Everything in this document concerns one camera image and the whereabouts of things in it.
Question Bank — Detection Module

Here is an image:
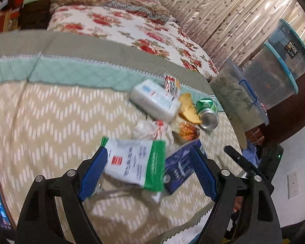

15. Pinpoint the red and white snack wrapper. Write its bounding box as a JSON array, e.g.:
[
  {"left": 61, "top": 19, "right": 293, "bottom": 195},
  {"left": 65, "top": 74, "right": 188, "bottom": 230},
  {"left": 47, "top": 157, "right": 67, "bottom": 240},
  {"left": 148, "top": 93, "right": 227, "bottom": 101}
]
[{"left": 164, "top": 75, "right": 181, "bottom": 99}]

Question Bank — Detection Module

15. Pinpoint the crumpled clear plastic wrapper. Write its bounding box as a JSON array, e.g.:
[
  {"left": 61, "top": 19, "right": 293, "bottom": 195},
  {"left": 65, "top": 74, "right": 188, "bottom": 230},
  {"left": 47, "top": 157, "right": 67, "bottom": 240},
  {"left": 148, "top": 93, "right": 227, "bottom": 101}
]
[{"left": 132, "top": 119, "right": 174, "bottom": 146}]

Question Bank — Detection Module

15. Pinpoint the white paper sheet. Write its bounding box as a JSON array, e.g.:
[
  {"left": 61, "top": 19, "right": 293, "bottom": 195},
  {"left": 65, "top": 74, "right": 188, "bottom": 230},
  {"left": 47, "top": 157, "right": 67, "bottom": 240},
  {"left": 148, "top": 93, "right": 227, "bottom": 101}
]
[{"left": 165, "top": 224, "right": 211, "bottom": 244}]

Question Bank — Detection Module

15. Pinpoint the leaf patterned curtain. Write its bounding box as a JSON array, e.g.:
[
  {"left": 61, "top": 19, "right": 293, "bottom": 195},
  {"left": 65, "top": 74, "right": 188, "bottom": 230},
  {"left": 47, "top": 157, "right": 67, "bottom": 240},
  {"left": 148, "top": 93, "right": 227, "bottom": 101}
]
[{"left": 151, "top": 0, "right": 305, "bottom": 72}]

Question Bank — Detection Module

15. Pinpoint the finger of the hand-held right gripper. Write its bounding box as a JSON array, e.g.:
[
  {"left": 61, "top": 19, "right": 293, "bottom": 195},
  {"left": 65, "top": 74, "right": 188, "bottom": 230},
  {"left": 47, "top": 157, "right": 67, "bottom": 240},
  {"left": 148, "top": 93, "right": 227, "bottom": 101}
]
[{"left": 224, "top": 146, "right": 264, "bottom": 181}]

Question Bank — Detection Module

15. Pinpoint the beige chevron blanket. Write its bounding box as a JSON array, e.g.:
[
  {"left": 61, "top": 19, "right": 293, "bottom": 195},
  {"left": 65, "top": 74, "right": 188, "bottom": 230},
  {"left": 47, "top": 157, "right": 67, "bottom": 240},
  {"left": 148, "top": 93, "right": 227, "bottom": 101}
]
[{"left": 0, "top": 30, "right": 244, "bottom": 243}]

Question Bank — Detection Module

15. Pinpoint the green drink can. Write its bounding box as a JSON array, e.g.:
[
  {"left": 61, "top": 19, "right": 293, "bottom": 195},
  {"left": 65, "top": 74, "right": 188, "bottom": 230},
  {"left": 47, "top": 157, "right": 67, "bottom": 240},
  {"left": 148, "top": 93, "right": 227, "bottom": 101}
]
[{"left": 195, "top": 98, "right": 219, "bottom": 130}]

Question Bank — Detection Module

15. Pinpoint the light blue cloth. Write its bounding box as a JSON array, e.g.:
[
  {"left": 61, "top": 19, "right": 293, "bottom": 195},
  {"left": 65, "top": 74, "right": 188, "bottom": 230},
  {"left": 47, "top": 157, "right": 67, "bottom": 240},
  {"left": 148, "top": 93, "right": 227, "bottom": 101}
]
[{"left": 245, "top": 144, "right": 262, "bottom": 168}]

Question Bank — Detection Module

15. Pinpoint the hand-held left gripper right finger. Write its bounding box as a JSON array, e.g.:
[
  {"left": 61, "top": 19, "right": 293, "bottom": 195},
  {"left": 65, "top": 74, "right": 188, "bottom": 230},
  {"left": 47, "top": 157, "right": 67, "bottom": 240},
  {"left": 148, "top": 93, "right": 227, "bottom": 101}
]
[{"left": 189, "top": 146, "right": 282, "bottom": 244}]

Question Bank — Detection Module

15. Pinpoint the orange peel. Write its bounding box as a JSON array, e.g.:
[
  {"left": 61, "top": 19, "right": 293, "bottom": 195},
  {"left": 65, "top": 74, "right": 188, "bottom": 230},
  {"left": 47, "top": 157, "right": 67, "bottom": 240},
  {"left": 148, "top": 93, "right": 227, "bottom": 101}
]
[{"left": 178, "top": 93, "right": 202, "bottom": 125}]

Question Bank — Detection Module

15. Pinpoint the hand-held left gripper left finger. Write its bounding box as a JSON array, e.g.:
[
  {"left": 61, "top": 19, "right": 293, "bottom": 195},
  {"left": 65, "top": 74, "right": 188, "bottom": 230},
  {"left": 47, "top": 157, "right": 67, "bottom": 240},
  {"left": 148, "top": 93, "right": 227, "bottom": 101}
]
[{"left": 15, "top": 146, "right": 110, "bottom": 244}]

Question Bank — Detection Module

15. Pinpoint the dark blue carton box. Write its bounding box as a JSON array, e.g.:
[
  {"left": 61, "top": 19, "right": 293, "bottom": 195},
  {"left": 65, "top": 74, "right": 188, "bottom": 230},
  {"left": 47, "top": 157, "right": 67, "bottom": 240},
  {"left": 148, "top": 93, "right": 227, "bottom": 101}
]
[{"left": 164, "top": 139, "right": 206, "bottom": 196}]

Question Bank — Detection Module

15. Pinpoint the clear storage box teal rim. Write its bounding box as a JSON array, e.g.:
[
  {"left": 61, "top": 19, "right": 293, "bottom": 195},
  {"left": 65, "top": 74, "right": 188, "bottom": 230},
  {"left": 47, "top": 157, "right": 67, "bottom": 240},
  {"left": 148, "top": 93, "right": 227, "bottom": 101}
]
[{"left": 243, "top": 43, "right": 299, "bottom": 111}]

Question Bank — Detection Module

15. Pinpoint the red gift box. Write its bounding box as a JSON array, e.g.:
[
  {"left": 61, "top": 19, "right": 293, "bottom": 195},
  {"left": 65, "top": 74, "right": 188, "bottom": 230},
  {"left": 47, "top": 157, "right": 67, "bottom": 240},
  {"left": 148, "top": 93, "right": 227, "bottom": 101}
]
[{"left": 0, "top": 11, "right": 14, "bottom": 34}]

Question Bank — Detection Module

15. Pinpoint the white tissue pack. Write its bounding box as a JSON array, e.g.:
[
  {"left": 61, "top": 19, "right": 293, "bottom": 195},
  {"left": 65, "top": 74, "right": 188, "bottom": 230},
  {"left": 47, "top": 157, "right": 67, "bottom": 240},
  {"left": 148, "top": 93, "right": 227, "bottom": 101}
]
[{"left": 130, "top": 79, "right": 181, "bottom": 121}]

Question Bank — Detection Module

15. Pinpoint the green and white snack packet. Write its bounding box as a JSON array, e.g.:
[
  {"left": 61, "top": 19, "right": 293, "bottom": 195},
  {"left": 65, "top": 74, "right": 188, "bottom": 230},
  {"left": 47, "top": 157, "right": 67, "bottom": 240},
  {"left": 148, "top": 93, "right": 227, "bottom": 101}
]
[{"left": 100, "top": 137, "right": 167, "bottom": 192}]

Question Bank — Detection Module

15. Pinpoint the clear storage box dark label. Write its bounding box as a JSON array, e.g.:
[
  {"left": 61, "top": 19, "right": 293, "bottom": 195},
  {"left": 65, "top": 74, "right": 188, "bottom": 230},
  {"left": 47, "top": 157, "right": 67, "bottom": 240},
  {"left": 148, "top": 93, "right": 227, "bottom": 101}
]
[{"left": 267, "top": 19, "right": 305, "bottom": 80}]

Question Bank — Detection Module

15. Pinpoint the orange snack packet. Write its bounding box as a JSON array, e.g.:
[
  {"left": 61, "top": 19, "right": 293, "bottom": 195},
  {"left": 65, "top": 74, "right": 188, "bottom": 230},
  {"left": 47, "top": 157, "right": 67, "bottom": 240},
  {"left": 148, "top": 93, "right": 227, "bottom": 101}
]
[{"left": 176, "top": 122, "right": 201, "bottom": 143}]

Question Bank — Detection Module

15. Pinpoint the white wall socket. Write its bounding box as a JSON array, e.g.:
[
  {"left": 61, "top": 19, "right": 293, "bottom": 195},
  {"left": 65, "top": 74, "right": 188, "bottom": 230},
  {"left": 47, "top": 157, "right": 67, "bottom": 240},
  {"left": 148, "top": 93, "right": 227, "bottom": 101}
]
[{"left": 287, "top": 172, "right": 301, "bottom": 200}]

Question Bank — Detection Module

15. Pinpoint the beige round bin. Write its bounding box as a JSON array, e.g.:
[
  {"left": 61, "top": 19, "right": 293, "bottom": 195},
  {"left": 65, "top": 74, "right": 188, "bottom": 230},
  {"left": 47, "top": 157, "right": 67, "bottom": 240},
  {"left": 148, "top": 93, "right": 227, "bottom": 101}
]
[{"left": 227, "top": 113, "right": 248, "bottom": 149}]

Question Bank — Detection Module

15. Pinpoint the clear storage box blue clip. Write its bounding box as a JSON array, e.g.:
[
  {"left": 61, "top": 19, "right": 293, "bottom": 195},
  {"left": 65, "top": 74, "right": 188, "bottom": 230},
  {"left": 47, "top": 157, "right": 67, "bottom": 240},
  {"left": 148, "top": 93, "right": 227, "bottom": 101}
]
[{"left": 209, "top": 58, "right": 270, "bottom": 133}]

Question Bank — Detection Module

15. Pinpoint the floral bed quilt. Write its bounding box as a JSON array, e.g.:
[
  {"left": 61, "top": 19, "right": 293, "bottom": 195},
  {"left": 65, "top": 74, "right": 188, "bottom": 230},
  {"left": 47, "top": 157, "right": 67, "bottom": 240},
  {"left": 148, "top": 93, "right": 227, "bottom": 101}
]
[{"left": 47, "top": 5, "right": 220, "bottom": 82}]

